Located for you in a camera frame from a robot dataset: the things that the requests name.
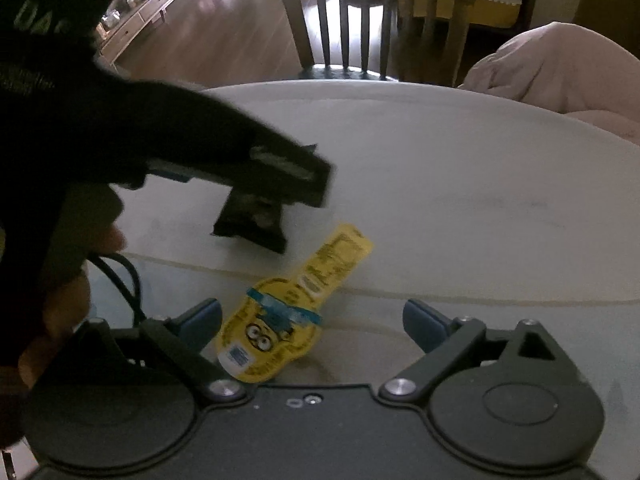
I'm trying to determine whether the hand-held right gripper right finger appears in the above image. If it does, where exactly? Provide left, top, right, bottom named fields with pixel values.
left=377, top=298, right=560, bottom=404

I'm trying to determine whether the wooden slatted chair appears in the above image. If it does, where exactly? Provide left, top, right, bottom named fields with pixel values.
left=272, top=0, right=479, bottom=86

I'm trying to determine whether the long low wooden sideboard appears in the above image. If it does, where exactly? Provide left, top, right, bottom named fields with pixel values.
left=97, top=0, right=232, bottom=74

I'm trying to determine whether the yellow snack packet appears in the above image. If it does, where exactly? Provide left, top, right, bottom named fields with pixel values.
left=217, top=223, right=375, bottom=384

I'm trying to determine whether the pink cloth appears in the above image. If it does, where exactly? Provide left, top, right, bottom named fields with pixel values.
left=457, top=22, right=640, bottom=147

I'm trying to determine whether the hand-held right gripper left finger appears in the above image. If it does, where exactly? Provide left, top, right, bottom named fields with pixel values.
left=75, top=297, right=252, bottom=404

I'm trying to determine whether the black snack packet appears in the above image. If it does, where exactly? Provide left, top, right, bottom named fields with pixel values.
left=212, top=185, right=289, bottom=254

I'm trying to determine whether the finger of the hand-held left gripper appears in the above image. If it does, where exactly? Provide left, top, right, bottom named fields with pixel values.
left=146, top=158, right=232, bottom=189
left=149, top=89, right=336, bottom=208

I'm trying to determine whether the person's left hand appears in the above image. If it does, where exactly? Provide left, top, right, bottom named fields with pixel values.
left=16, top=224, right=127, bottom=387

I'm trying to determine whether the black cable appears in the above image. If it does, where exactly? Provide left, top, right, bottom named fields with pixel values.
left=84, top=252, right=149, bottom=322

